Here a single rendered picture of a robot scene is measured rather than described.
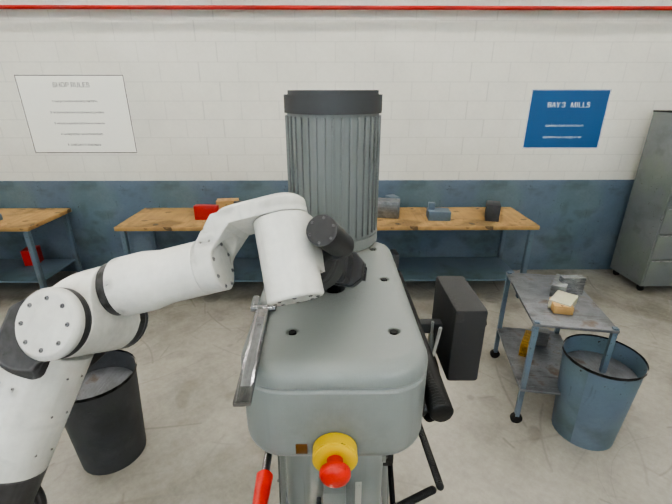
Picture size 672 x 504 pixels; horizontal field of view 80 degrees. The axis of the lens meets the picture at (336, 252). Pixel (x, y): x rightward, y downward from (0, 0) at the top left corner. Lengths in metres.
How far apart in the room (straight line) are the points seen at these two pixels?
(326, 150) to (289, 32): 4.12
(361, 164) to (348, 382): 0.44
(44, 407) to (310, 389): 0.30
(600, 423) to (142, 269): 3.02
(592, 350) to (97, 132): 5.33
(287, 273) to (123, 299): 0.19
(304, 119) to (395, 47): 4.12
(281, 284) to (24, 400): 0.31
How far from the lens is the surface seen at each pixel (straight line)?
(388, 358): 0.53
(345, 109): 0.77
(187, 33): 5.09
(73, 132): 5.69
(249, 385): 0.49
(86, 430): 2.90
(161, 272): 0.48
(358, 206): 0.82
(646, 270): 5.83
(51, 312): 0.52
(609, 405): 3.13
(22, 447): 0.60
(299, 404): 0.55
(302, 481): 0.87
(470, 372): 1.11
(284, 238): 0.43
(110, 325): 0.54
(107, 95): 5.44
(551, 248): 5.91
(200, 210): 4.64
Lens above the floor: 2.21
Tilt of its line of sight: 22 degrees down
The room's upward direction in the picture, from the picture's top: straight up
